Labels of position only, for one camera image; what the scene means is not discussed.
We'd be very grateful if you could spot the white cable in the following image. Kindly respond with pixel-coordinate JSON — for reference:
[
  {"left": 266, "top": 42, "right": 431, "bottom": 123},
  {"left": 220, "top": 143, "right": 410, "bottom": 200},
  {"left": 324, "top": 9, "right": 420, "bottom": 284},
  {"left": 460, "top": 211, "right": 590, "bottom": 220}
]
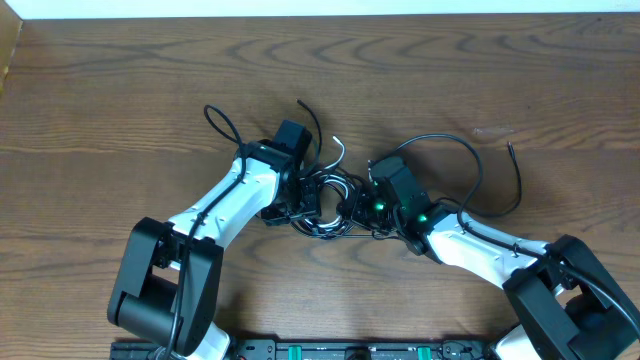
[{"left": 312, "top": 135, "right": 351, "bottom": 230}]

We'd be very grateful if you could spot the black cable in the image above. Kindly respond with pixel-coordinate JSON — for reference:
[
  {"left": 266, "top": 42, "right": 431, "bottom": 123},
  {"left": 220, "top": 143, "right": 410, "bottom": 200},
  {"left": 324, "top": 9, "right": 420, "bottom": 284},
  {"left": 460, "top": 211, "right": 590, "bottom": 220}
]
[{"left": 287, "top": 98, "right": 524, "bottom": 241}]

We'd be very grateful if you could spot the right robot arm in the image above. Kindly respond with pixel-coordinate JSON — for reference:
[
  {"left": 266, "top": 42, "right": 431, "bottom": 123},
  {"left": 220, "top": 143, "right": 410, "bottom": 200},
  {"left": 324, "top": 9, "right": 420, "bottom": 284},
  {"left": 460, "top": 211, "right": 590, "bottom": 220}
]
[{"left": 337, "top": 193, "right": 639, "bottom": 359}]

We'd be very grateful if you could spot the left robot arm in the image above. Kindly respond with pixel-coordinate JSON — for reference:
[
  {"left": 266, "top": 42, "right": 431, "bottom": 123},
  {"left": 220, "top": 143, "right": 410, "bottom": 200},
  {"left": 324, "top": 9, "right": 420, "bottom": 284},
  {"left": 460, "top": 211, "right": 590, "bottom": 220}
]
[{"left": 107, "top": 140, "right": 309, "bottom": 359}]

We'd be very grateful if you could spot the clear tape strip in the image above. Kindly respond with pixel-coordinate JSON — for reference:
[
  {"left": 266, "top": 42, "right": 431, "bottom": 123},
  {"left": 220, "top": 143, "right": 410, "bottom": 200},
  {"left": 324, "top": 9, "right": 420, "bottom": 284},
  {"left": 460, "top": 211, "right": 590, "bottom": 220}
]
[{"left": 473, "top": 127, "right": 514, "bottom": 137}]

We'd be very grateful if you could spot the right camera cable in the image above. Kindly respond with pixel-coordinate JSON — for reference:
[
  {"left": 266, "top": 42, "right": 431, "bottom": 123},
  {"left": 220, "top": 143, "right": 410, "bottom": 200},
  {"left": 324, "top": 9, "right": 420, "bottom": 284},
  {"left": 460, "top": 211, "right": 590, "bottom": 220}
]
[{"left": 389, "top": 132, "right": 640, "bottom": 336}]

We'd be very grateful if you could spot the camera cable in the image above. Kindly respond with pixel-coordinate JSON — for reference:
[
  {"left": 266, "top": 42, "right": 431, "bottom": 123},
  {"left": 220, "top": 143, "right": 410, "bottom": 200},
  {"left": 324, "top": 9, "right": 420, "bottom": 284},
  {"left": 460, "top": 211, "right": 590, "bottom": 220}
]
[
  {"left": 389, "top": 132, "right": 640, "bottom": 336},
  {"left": 154, "top": 103, "right": 249, "bottom": 360}
]

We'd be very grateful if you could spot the left camera cable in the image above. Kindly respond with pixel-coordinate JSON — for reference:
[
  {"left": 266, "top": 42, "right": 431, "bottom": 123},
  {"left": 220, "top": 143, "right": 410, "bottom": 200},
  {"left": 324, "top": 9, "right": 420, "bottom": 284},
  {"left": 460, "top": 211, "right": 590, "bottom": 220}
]
[{"left": 154, "top": 103, "right": 249, "bottom": 360}]

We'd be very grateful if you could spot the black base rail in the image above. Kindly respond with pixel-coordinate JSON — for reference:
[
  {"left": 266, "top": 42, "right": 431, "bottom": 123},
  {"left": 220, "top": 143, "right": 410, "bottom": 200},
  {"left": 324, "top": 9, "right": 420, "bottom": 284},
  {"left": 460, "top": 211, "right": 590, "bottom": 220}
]
[{"left": 110, "top": 337, "right": 501, "bottom": 360}]

